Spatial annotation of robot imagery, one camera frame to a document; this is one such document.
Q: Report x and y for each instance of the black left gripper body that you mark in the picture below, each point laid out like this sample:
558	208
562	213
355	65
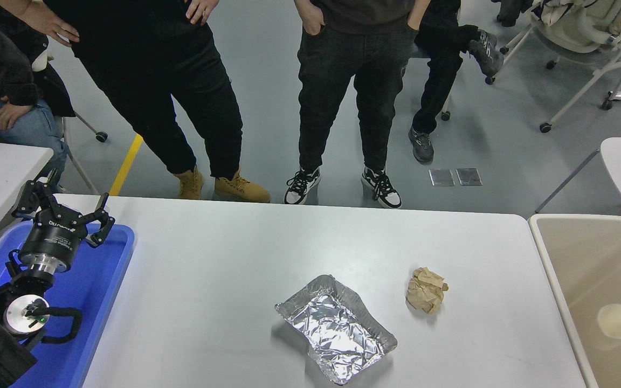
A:
52	240

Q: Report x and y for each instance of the white paper cup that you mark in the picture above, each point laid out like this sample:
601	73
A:
616	321

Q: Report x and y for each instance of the crinkled foil tray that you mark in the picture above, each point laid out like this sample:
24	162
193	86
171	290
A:
337	328

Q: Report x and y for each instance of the person's hand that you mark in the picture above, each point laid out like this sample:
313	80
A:
13	116

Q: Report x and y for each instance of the person's right hand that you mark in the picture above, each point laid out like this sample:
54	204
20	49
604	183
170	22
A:
311	19
49	26

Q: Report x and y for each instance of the person's left hand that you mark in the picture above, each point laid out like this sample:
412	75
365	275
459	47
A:
200	11
418	19

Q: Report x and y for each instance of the large pale plastic bin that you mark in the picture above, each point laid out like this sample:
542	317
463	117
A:
585	269

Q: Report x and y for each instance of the blue plastic tray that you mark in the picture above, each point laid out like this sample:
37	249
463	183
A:
100	302

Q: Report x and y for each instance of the wheeled chair with white back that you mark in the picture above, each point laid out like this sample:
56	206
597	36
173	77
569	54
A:
103	137

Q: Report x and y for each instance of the metal floor plate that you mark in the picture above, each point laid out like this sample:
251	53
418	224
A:
469	177
442	178

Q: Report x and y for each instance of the crumpled tan paper ball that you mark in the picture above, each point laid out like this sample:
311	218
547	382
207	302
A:
426	291

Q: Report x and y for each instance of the beige jacket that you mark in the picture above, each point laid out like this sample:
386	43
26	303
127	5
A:
580	21

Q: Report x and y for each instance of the dark bag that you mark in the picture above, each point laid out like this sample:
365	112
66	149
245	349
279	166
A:
510	13

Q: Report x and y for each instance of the white frame wheeled chair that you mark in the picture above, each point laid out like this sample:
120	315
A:
585	89

